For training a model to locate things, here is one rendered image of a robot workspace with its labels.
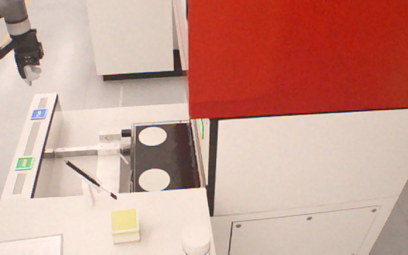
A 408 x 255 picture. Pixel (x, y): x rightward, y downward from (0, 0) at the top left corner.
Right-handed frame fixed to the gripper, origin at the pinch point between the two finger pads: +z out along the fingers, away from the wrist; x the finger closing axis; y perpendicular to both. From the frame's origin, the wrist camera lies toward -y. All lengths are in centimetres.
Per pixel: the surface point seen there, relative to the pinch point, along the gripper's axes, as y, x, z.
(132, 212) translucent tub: 37, -54, 7
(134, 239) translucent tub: 37, -60, 12
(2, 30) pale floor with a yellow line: -119, 281, 111
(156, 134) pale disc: 44.3, -8.7, 20.7
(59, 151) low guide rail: 7.6, -8.8, 25.7
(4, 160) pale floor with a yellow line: -62, 78, 111
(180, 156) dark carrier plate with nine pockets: 52, -21, 21
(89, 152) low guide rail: 18.8, -9.0, 27.1
